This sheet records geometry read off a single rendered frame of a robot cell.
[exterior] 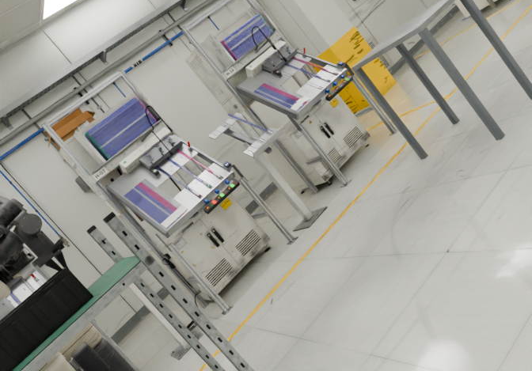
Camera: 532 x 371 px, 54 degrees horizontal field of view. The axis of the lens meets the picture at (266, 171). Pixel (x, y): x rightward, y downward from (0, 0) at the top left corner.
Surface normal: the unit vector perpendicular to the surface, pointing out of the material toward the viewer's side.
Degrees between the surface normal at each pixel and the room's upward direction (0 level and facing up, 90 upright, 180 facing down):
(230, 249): 90
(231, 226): 90
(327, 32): 90
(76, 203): 90
